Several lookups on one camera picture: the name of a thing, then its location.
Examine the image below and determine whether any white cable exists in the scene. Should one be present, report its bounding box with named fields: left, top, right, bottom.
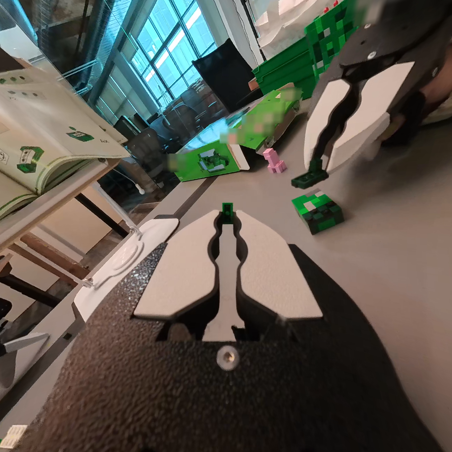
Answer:
left=120, top=169, right=146, bottom=195

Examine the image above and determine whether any large window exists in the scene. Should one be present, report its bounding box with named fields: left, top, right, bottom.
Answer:
left=95, top=0, right=219, bottom=117

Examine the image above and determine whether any green lego cube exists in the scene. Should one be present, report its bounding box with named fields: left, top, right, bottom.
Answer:
left=291, top=189, right=345, bottom=234

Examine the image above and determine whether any white plastic bag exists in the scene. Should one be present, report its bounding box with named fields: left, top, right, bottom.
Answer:
left=254, top=0, right=320, bottom=48

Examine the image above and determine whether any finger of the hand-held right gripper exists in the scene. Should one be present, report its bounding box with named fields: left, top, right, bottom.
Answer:
left=303, top=78, right=354, bottom=172
left=325, top=61, right=416, bottom=175

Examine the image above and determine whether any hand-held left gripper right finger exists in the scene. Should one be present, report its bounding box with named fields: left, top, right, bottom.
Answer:
left=233, top=210, right=324, bottom=340

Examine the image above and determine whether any dark green lego assembly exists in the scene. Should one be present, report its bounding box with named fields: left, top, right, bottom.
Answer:
left=291, top=160, right=328, bottom=188

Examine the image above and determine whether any pink lego pig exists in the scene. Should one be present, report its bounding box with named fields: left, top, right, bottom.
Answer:
left=263, top=148, right=287, bottom=174

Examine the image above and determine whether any green lego box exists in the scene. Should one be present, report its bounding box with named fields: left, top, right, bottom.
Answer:
left=175, top=83, right=305, bottom=183

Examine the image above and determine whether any black office chair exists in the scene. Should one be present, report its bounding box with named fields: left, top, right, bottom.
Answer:
left=192, top=38, right=263, bottom=113

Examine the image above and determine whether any white book stand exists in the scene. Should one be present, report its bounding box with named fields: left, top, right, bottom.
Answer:
left=0, top=155, right=181, bottom=322

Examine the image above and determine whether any green plastic crate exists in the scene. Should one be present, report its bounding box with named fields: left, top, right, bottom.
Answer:
left=252, top=35, right=318, bottom=96

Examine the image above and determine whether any lego instruction booklet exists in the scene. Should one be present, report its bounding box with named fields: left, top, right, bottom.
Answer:
left=0, top=65, right=131, bottom=219

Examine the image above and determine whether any black and white device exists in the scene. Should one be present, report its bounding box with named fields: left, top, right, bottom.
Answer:
left=0, top=298, right=48, bottom=389

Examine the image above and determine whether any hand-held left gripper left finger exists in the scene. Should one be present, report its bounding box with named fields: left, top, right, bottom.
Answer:
left=132, top=209, right=223, bottom=339

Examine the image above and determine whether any large green lego figure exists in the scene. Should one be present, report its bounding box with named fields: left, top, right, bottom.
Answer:
left=304, top=0, right=364, bottom=81

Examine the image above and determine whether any white lego brick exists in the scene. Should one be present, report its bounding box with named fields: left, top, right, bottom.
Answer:
left=4, top=425, right=28, bottom=448

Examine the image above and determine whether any wooden desk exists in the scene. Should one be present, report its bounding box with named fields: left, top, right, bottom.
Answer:
left=0, top=230, right=92, bottom=311

